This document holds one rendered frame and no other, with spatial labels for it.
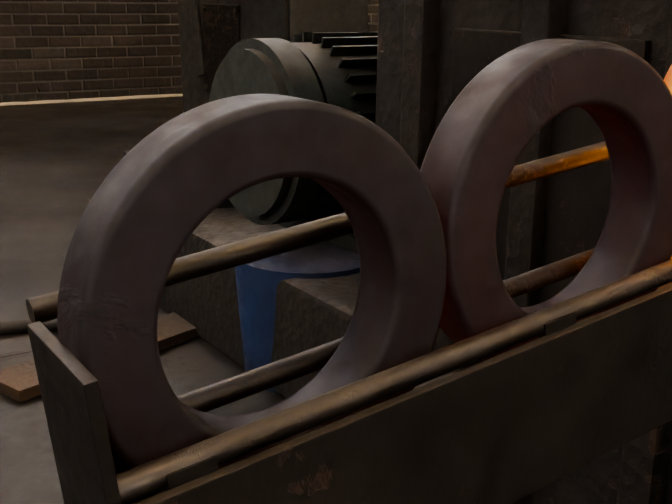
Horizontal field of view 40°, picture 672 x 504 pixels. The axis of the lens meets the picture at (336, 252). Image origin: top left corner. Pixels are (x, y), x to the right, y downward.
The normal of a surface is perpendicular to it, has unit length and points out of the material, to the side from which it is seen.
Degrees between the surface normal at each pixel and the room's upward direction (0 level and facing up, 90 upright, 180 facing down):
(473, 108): 48
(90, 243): 65
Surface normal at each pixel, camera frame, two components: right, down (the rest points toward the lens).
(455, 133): -0.71, -0.37
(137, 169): -0.55, -0.62
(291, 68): 0.40, -0.51
